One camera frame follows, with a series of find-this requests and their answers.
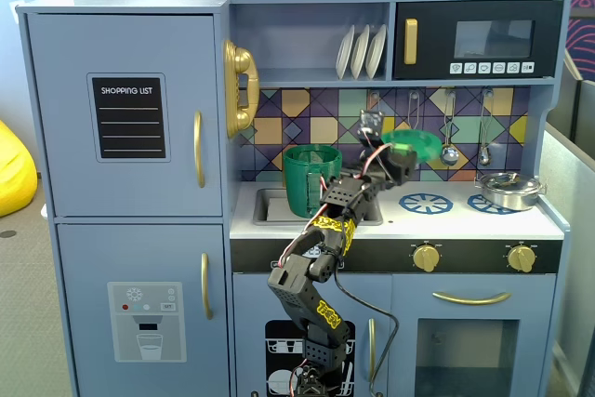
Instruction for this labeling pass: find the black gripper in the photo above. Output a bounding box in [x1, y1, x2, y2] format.
[356, 108, 417, 187]

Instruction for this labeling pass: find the green container lid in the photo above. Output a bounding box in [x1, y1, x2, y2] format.
[380, 129, 443, 165]

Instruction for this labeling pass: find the metal ladle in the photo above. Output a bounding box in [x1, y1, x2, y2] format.
[440, 89, 460, 167]

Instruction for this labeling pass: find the metal slotted spatula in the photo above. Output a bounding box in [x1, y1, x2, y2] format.
[406, 91, 420, 132]

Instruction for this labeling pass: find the small metal spoon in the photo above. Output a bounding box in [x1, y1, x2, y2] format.
[477, 88, 495, 167]

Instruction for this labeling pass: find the green plastic container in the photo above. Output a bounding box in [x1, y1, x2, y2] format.
[283, 144, 344, 220]

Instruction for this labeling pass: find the white toy plate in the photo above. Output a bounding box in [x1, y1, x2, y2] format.
[336, 24, 357, 81]
[364, 23, 388, 80]
[350, 24, 372, 81]

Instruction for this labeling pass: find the gold stove knob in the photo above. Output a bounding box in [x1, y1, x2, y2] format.
[412, 243, 442, 272]
[506, 244, 537, 273]

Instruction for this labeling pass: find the black microwave door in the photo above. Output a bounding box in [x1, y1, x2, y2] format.
[392, 0, 564, 81]

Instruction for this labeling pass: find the steel toy pot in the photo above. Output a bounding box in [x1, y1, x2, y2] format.
[473, 178, 548, 212]

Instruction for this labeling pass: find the blue oven door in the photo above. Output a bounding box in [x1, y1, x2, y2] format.
[390, 274, 558, 397]

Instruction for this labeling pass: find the grey toy sink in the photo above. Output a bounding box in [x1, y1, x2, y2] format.
[253, 186, 385, 226]

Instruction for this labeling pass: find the gold toy telephone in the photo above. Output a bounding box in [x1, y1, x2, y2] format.
[222, 39, 260, 139]

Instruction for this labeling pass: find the grey partition panel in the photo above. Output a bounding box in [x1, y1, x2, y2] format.
[538, 129, 595, 389]

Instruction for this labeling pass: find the black shopping list board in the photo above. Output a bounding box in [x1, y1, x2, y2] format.
[86, 73, 172, 164]

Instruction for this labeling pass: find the blue toy kitchen unit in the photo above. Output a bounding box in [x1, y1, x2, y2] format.
[16, 0, 573, 397]

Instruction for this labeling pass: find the blue freezer door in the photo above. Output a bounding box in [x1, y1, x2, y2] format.
[55, 223, 231, 397]

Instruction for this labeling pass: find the blue fridge door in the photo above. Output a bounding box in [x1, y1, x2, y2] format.
[26, 13, 225, 218]

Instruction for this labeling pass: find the yellow beanbag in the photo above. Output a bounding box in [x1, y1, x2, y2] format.
[0, 120, 38, 218]

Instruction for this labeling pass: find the gold microwave handle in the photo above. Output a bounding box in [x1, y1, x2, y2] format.
[403, 18, 418, 65]

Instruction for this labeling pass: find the black power cable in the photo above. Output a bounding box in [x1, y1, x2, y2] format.
[333, 266, 402, 397]

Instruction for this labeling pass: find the gold oven handle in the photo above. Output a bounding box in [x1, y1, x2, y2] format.
[431, 291, 512, 306]

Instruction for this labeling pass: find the gold fridge door handle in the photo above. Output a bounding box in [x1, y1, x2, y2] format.
[192, 111, 206, 189]

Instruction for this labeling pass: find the gold dishwasher handle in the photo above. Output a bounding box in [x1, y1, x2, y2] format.
[367, 317, 377, 382]

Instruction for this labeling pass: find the gold freezer door handle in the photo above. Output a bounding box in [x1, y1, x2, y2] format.
[200, 252, 215, 321]

